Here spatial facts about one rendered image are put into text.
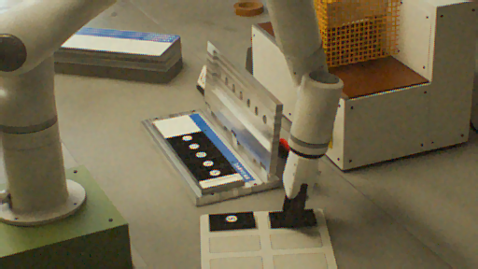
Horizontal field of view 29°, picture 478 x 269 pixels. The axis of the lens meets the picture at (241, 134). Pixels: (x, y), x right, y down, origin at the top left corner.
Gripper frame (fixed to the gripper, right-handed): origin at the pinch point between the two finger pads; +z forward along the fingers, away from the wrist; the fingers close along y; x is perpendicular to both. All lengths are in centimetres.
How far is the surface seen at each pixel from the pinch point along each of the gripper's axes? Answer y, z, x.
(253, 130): -28.3, -4.4, -6.8
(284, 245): 9.1, 3.0, -2.3
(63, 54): -93, 10, -57
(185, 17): -137, 8, -19
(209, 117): -52, 5, -15
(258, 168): -22.3, 2.6, -4.9
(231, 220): 0.3, 4.0, -12.5
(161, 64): -81, 4, -28
